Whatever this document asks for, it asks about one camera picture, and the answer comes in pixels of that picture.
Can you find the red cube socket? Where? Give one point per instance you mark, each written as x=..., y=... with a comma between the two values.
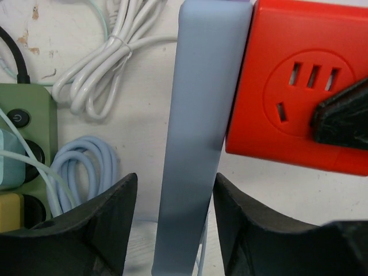
x=298, y=54

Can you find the teal charger plug upper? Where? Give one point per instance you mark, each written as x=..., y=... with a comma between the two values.
x=12, y=171

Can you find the blue power strip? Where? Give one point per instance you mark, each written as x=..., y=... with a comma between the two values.
x=211, y=40

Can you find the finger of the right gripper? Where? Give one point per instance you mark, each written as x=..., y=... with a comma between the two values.
x=342, y=118

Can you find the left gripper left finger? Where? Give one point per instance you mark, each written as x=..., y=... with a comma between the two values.
x=91, y=239

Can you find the yellow charger plug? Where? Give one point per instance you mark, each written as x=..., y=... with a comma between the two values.
x=10, y=212

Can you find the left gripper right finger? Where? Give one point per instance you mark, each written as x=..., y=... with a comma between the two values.
x=257, y=240

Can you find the green power strip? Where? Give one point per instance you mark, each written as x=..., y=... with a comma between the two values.
x=33, y=113

